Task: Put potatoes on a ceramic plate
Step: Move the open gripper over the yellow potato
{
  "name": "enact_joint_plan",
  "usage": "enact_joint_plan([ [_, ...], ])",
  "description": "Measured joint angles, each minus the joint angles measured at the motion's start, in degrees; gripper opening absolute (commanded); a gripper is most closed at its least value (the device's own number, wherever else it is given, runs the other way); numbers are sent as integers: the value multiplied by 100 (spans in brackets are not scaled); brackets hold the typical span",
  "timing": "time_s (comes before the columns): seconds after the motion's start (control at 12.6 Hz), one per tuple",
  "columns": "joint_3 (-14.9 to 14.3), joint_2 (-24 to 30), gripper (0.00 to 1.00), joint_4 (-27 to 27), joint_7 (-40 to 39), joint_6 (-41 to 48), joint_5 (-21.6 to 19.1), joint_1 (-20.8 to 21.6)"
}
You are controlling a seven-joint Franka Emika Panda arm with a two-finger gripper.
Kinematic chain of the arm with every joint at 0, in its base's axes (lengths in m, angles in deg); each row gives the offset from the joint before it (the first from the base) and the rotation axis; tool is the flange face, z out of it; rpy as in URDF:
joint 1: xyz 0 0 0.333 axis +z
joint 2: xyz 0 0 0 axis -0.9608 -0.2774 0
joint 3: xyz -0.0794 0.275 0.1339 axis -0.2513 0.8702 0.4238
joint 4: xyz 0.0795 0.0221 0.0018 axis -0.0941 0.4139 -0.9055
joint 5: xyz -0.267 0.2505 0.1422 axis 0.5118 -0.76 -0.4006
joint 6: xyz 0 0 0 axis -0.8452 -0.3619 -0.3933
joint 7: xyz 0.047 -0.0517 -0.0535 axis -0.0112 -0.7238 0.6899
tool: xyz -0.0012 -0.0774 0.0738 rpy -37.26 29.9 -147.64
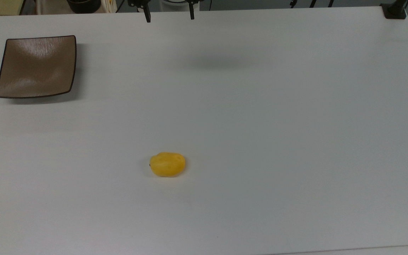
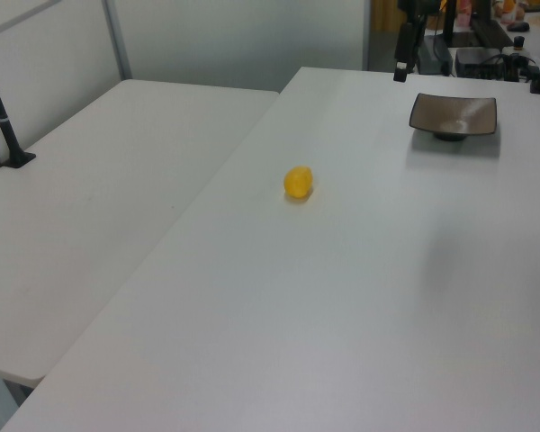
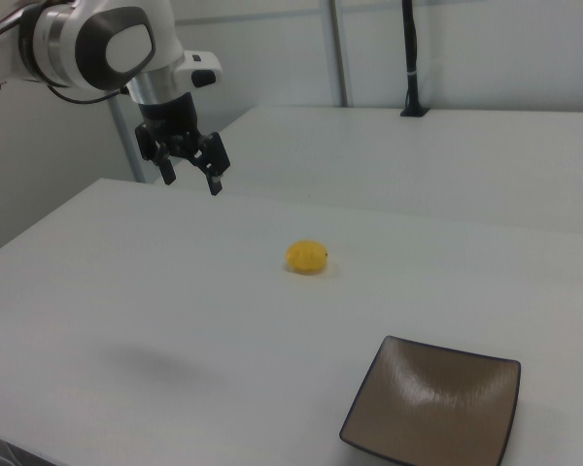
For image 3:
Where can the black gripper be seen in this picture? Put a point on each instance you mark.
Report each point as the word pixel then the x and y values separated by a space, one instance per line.
pixel 167 119

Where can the yellow lemon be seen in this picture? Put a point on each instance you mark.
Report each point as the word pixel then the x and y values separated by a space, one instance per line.
pixel 306 257

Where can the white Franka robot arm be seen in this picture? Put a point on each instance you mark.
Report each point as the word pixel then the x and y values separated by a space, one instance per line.
pixel 58 39

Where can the brown square ceramic plate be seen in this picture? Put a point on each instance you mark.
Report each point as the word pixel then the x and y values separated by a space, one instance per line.
pixel 432 403

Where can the transparent plastic sheet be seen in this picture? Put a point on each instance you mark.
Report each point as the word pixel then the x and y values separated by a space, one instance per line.
pixel 0 451

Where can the grey metal frame post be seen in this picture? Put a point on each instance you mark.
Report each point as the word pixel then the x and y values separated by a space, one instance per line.
pixel 342 53
pixel 126 141

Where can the black camera stand pole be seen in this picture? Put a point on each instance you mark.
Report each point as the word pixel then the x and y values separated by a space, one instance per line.
pixel 411 58

